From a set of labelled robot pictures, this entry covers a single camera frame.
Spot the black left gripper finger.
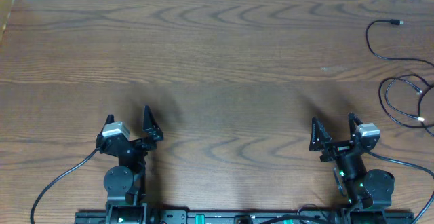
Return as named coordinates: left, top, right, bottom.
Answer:
left=142, top=105, right=163, bottom=142
left=100, top=114, right=115, bottom=136

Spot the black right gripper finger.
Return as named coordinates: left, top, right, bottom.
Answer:
left=348, top=113, right=363, bottom=135
left=309, top=117, right=332, bottom=151

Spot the black usb cable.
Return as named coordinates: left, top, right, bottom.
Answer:
left=378, top=73, right=434, bottom=137
left=365, top=19, right=434, bottom=67

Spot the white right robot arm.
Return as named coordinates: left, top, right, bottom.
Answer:
left=309, top=113, right=395, bottom=223

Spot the brown cardboard side panel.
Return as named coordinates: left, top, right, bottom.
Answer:
left=0, top=0, right=14, bottom=40

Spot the black left camera cable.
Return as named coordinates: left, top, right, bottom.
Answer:
left=29, top=147, right=101, bottom=224

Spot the black camera cable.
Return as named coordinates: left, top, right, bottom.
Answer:
left=366, top=151, right=434, bottom=224
left=29, top=147, right=101, bottom=224

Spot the black right camera cable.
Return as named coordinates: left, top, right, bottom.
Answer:
left=366, top=151, right=434, bottom=224

